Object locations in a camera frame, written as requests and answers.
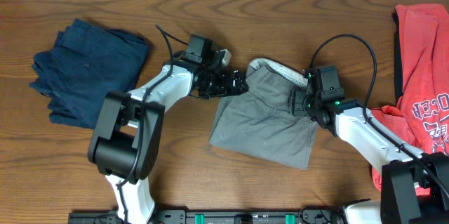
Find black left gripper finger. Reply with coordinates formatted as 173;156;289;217
232;82;248;95
232;70;245;84

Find grey shorts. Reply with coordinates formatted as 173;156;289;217
209;58;318;170

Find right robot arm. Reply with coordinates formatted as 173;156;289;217
288;89;448;223

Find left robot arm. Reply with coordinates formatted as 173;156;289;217
88;34;248;223

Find black garment under red shirt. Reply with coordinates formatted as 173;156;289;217
392;13;403;103

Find red printed t-shirt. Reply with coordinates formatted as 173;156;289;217
370;4;449;197

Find folded navy blue shorts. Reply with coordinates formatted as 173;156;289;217
30;19;150;129

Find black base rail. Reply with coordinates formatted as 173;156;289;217
67;206;348;224

